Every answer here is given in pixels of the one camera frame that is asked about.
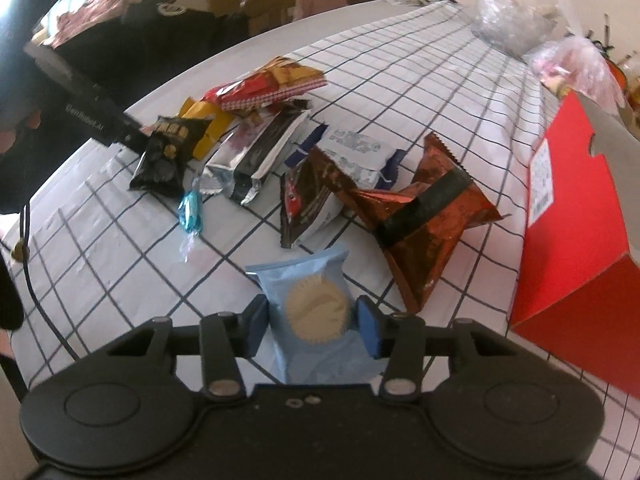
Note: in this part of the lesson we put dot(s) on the clear plastic bag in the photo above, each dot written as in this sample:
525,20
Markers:
510,10

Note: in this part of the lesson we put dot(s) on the silver and black snack packet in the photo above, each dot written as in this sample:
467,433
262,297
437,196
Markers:
260,155

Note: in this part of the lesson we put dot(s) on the yellow snack packet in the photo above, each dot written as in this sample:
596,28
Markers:
207,132

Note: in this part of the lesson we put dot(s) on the black garment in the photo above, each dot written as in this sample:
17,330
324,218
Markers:
165,45

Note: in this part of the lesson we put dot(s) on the blue wrapped candy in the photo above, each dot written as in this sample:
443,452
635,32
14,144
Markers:
192,210

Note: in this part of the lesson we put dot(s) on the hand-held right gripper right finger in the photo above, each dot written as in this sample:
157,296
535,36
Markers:
367,327

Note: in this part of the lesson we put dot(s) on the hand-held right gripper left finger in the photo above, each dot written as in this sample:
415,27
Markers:
257,322

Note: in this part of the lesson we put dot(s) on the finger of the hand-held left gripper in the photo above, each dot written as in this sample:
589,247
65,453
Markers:
130,132

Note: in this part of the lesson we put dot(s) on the orange-brown foil snack packet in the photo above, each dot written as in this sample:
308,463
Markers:
430,215

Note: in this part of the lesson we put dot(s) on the person's left forearm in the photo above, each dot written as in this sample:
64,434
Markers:
35,170

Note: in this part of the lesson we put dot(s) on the red cardboard box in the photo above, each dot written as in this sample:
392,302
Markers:
570,240

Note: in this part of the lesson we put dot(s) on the plain red snack packet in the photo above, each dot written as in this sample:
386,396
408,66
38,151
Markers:
220,92

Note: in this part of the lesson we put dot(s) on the red checked snack packet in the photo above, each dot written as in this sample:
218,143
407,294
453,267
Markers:
280,82

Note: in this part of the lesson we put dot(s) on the light blue cookie packet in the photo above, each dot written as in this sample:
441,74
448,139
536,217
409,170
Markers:
315,310

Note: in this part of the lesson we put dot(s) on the black and gold snack packet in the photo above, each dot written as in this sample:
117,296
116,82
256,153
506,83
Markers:
165,155

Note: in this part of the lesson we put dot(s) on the pink plastic bag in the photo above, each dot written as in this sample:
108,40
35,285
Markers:
575,67

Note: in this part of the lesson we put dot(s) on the white and blue snack packet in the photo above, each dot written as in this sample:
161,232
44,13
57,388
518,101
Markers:
357,152

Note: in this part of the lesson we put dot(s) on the wooden chair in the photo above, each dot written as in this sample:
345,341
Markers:
310,2

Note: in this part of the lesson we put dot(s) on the dark brown snack packet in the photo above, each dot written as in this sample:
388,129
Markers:
305,200

